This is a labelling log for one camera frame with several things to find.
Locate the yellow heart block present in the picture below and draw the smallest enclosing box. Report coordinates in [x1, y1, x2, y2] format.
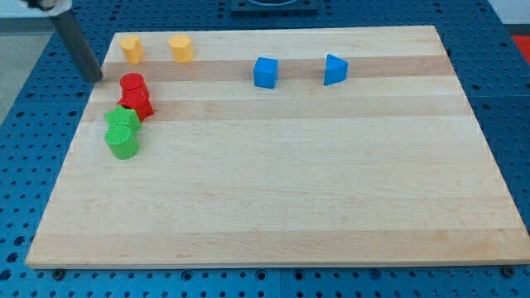
[119, 35, 144, 65]

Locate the yellow hexagon block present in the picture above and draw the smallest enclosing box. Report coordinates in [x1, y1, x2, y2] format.
[168, 34, 195, 63]

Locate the blue cube block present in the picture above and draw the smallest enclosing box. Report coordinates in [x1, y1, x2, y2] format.
[253, 57, 278, 89]

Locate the blue triangle block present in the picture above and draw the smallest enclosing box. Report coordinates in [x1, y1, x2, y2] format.
[323, 54, 349, 86]

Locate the wooden board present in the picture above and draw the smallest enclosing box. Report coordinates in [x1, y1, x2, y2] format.
[26, 26, 529, 269]

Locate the red star block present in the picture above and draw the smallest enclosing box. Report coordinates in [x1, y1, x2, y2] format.
[118, 89, 154, 122]

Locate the red cylinder block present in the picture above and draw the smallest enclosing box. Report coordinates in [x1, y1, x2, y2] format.
[119, 73, 149, 99]

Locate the green star block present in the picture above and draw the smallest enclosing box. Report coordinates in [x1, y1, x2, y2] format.
[104, 105, 142, 132]

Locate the green cylinder block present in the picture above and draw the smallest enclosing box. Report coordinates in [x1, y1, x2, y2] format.
[104, 125, 139, 160]

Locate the grey pusher rod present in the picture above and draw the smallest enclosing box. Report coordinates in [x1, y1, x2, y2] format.
[50, 10, 103, 83]

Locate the red object at edge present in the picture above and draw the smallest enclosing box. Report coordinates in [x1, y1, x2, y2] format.
[512, 35, 530, 64]

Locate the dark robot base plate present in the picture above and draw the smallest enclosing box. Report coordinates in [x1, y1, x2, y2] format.
[229, 0, 320, 14]

